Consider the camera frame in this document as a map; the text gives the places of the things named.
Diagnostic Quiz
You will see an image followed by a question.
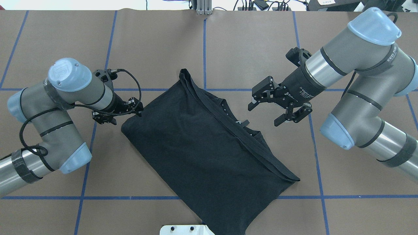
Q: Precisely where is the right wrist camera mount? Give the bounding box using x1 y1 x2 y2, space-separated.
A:
285 47 312 67

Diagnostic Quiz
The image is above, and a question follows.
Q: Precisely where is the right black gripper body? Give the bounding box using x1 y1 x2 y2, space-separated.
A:
276 67 326 109

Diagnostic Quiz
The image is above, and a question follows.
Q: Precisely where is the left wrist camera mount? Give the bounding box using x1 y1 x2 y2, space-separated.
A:
92 69 118 89

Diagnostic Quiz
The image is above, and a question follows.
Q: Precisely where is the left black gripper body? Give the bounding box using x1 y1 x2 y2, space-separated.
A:
106 93 128 119

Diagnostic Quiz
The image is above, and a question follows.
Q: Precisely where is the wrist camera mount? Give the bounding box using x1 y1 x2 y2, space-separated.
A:
285 47 312 67
92 69 118 89

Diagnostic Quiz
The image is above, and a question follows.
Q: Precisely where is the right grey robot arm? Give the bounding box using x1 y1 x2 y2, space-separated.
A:
248 7 418 181

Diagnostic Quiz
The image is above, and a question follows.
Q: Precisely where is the black printed t-shirt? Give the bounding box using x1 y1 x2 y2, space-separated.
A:
121 69 300 235

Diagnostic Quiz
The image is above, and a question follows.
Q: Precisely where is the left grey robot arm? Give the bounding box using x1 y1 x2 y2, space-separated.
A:
0 58 143 197

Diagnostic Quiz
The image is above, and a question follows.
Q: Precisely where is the aluminium frame post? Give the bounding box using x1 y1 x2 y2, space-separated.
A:
192 0 213 15

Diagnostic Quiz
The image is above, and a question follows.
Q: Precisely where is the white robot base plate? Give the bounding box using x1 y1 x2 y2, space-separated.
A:
159 225 214 235

